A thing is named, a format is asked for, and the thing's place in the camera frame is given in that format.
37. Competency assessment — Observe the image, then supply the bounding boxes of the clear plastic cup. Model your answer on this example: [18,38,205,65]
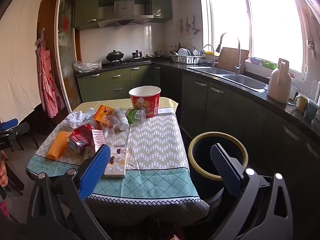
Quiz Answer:
[101,116,120,143]

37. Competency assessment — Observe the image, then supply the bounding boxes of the clear plastic bag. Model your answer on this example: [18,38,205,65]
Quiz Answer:
[73,60,102,73]

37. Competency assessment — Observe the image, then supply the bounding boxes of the white dish rack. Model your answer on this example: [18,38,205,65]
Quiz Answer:
[170,51,203,64]

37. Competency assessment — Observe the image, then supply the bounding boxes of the green patterned tablecloth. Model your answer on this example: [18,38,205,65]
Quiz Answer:
[26,105,210,227]

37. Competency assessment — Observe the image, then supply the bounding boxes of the small chrome faucet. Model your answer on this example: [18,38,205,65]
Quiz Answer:
[203,44,216,68]

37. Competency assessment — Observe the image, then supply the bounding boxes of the steel range hood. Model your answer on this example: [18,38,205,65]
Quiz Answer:
[97,0,153,28]

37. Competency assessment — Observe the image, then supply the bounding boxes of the red checked apron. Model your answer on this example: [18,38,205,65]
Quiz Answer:
[35,29,65,118]

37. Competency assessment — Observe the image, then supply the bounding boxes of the white drink carton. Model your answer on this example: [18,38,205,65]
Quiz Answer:
[84,129,107,159]

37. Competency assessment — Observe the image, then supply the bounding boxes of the crushed clear plastic bottle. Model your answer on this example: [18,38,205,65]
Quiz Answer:
[83,107,98,127]

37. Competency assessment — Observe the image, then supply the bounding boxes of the glass sliding door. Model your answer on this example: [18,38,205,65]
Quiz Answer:
[54,0,82,113]

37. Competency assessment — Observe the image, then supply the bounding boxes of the green wall cabinets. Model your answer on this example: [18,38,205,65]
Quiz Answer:
[74,0,173,30]

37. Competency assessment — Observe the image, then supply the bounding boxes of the yellow mug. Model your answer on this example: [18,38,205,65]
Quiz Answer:
[294,93,308,112]

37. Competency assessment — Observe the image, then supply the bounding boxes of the red paper bucket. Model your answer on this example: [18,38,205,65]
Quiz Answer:
[128,86,162,119]

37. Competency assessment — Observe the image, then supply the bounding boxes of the steel double sink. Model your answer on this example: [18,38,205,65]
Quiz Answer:
[187,66,268,91]

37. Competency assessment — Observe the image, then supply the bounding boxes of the white hanging cloth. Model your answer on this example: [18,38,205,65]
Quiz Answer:
[0,0,43,123]

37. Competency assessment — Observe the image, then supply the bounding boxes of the yellow tablecloth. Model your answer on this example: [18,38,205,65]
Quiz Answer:
[71,97,179,117]

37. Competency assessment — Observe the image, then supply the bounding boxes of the small white plastic bottle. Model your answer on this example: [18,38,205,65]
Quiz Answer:
[113,108,130,131]

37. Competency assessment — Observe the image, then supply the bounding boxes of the person's left hand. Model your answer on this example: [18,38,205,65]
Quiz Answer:
[0,152,8,188]

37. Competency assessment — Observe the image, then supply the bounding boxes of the green label plastic bottle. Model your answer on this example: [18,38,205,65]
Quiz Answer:
[125,108,146,124]

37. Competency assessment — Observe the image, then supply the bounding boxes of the orange foam net sleeve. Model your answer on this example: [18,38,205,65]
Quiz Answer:
[46,131,71,160]

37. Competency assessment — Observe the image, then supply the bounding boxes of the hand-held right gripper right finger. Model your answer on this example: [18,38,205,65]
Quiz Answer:
[210,143,295,240]

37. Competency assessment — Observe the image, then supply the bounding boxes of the black wok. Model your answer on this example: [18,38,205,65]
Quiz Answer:
[105,50,125,62]

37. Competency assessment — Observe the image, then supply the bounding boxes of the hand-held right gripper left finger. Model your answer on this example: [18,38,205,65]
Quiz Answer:
[26,144,112,240]

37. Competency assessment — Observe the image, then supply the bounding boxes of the green drawer cabinet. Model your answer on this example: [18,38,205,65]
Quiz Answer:
[76,64,154,103]

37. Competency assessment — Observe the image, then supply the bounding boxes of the green plastic tray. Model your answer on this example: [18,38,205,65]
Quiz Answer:
[261,60,277,70]

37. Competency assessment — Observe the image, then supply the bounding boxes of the white cartoon carton box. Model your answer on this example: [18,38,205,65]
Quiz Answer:
[104,144,128,178]

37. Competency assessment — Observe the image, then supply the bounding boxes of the orange paper box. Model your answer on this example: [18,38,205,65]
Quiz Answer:
[93,104,115,130]

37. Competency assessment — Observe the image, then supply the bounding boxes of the teal mug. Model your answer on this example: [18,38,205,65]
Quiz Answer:
[303,99,320,123]

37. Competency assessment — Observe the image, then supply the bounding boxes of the dark bin with yellow rim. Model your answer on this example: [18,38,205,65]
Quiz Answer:
[188,131,249,205]

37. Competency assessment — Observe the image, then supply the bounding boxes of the tall chrome faucet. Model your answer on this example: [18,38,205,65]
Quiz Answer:
[219,32,241,75]

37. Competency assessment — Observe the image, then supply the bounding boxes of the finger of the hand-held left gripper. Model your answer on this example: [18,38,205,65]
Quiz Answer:
[0,118,19,131]
[11,122,30,137]

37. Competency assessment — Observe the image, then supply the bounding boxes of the white thermos jug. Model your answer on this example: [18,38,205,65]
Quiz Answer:
[267,58,292,103]

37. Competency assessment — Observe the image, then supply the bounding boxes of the kitchen window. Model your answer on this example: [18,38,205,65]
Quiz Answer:
[206,0,310,79]

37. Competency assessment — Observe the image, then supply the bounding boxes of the hanging metal spatula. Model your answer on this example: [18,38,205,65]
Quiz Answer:
[191,15,201,35]

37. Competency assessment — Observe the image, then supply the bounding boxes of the red soda can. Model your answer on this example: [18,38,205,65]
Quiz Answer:
[67,124,95,153]

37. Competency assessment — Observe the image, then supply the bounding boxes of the gas stove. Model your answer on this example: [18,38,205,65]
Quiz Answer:
[102,57,152,67]

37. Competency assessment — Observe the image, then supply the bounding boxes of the wooden cutting board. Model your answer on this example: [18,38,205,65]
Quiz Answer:
[218,47,250,72]

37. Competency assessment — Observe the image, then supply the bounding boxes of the white tissue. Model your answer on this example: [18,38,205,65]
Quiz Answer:
[67,111,88,128]

